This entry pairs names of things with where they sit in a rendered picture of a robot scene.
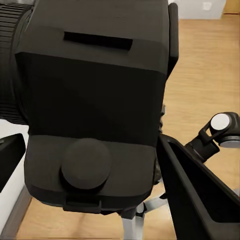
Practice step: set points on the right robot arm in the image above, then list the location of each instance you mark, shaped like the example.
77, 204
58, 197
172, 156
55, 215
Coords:
224, 128

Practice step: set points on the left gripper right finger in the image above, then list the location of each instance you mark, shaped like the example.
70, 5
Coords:
202, 206

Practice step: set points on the camera tripod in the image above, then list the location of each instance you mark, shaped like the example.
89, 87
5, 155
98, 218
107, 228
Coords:
133, 219

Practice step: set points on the bed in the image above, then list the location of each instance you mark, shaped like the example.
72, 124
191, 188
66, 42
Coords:
15, 197

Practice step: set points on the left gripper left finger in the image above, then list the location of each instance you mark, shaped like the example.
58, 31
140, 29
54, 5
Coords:
12, 149

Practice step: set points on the digital camera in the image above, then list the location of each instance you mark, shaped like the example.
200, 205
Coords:
88, 77

